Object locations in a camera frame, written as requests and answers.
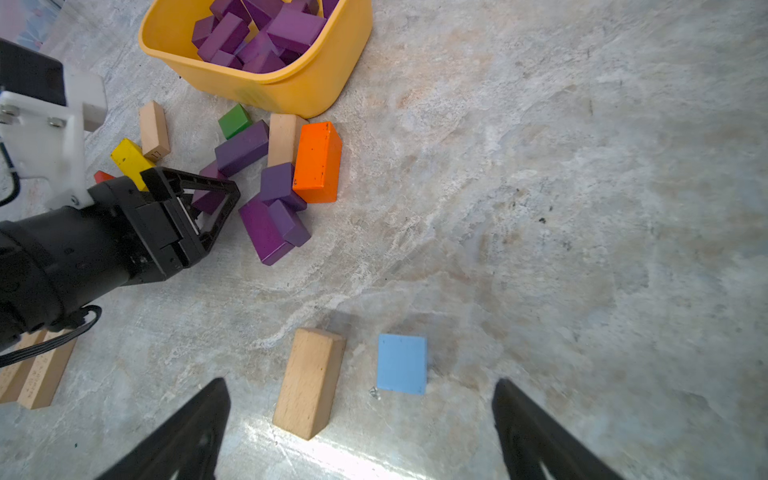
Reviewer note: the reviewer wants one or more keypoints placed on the yellow plastic storage bin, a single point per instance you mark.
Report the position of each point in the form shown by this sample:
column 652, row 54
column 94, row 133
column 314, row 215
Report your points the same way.
column 307, row 88

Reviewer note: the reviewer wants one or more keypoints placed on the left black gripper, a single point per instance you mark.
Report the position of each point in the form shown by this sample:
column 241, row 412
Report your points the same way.
column 130, row 237

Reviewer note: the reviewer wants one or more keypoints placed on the natural wood brick top centre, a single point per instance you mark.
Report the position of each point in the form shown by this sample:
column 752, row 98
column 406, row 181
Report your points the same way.
column 284, row 137

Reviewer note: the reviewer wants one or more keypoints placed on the yellow long brick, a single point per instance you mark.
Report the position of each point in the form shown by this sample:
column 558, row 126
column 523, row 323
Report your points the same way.
column 128, row 157

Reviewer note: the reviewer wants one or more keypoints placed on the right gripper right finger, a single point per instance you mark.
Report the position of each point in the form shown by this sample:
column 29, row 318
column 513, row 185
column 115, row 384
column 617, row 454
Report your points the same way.
column 535, row 445

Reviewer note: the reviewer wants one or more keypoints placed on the purple small brick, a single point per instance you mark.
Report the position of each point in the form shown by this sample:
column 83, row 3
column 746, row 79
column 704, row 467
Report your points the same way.
column 288, row 223
column 277, row 184

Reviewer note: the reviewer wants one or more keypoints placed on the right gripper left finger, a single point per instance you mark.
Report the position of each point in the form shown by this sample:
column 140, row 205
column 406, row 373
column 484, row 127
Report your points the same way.
column 186, row 446

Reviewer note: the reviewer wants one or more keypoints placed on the natural wood brick right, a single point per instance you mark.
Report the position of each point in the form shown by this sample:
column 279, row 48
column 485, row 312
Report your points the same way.
column 308, row 388

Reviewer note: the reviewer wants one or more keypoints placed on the light blue cube brick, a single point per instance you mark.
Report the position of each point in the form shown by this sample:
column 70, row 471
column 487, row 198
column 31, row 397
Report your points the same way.
column 402, row 364

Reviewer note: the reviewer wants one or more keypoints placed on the purple brick slanted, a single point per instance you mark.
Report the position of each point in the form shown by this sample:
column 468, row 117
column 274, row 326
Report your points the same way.
column 265, row 237

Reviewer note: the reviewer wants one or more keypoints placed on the natural wood long brick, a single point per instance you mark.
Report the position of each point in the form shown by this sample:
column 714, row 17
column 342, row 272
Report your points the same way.
column 14, row 376
column 44, row 377

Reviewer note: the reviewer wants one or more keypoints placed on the red bridge brick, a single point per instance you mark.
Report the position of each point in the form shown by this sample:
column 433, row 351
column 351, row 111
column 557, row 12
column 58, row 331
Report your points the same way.
column 101, row 176

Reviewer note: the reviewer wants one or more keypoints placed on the natural wood long brick left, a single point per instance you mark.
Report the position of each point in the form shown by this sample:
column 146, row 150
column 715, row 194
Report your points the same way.
column 14, row 376

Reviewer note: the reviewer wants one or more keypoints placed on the purple long brick top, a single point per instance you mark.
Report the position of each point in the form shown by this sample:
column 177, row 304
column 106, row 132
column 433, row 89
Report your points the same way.
column 243, row 149

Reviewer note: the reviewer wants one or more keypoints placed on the natural wood brick top left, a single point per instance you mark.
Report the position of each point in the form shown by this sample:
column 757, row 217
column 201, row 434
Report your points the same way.
column 155, row 142

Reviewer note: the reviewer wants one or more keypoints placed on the green small brick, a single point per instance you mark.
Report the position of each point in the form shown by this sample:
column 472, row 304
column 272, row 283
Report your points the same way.
column 234, row 121

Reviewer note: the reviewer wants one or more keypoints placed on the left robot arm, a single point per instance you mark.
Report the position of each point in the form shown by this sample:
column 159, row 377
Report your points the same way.
column 28, row 301

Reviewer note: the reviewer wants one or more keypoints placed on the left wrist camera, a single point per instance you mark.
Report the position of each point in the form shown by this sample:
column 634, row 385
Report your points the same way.
column 46, row 110

